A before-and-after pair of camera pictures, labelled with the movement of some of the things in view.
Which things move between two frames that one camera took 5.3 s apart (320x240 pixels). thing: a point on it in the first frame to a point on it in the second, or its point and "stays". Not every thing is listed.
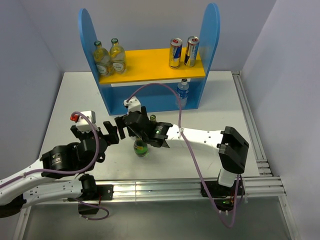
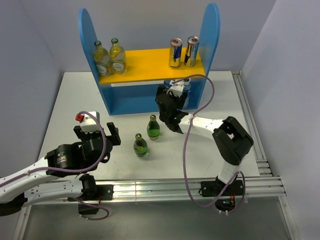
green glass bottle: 140,148 stays
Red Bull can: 175,49 stays
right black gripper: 121,124 to 180,100
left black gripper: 112,137 stays
